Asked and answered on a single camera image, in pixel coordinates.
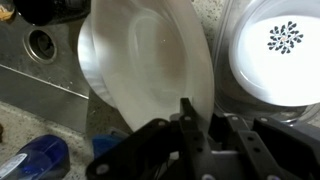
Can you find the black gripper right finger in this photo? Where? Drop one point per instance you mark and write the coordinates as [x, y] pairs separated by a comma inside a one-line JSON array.
[[270, 150]]

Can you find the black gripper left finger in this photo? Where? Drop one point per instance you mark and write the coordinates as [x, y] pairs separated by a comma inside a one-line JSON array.
[[196, 149]]

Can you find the white deep plate bowl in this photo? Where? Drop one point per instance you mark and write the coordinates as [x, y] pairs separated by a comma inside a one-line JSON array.
[[153, 53]]

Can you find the white bowl snowflake pattern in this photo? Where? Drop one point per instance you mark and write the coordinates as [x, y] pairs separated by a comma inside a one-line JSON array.
[[275, 51]]

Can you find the blue dish soap bottle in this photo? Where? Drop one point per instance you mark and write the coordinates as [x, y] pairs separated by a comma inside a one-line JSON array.
[[43, 158]]

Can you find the small white plate on counter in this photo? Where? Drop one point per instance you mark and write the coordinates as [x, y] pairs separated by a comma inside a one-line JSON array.
[[89, 64]]

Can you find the clear plastic container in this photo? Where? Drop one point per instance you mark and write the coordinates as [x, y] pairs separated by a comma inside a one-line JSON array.
[[230, 97]]

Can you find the blue sponge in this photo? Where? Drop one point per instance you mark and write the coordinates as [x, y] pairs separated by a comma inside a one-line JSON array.
[[104, 142]]

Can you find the grey sink basin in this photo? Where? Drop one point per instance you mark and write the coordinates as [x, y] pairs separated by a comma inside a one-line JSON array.
[[40, 71]]

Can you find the black mug in sink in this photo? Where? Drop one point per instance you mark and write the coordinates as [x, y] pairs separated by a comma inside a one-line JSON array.
[[50, 12]]

